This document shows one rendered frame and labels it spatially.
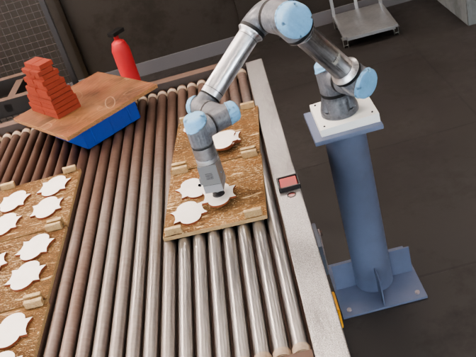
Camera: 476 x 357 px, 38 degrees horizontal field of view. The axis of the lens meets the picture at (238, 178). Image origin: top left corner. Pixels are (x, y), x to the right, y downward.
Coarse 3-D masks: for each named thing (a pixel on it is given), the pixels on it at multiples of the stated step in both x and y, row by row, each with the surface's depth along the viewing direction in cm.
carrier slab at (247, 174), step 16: (240, 160) 256; (256, 160) 253; (176, 176) 258; (192, 176) 255; (240, 176) 246; (256, 176) 244; (240, 192) 238; (256, 192) 235; (176, 208) 239; (208, 208) 234; (224, 208) 232; (240, 208) 229; (208, 224) 226; (224, 224) 224; (240, 224) 224
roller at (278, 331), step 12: (240, 108) 299; (264, 228) 221; (264, 240) 214; (264, 252) 208; (264, 264) 204; (264, 276) 199; (264, 288) 195; (276, 288) 195; (276, 300) 190; (276, 312) 185; (276, 324) 181; (276, 336) 177; (276, 348) 174; (288, 348) 174
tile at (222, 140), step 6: (222, 132) 272; (228, 132) 270; (234, 132) 269; (216, 138) 269; (222, 138) 267; (228, 138) 266; (234, 138) 265; (216, 144) 264; (222, 144) 263; (228, 144) 262
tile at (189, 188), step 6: (186, 180) 252; (192, 180) 251; (198, 180) 250; (186, 186) 249; (192, 186) 248; (198, 186) 246; (180, 192) 246; (186, 192) 245; (192, 192) 244; (198, 192) 243; (192, 198) 242
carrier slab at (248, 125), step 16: (240, 112) 291; (256, 112) 287; (240, 128) 278; (256, 128) 275; (176, 144) 281; (240, 144) 267; (256, 144) 263; (176, 160) 269; (192, 160) 266; (224, 160) 260
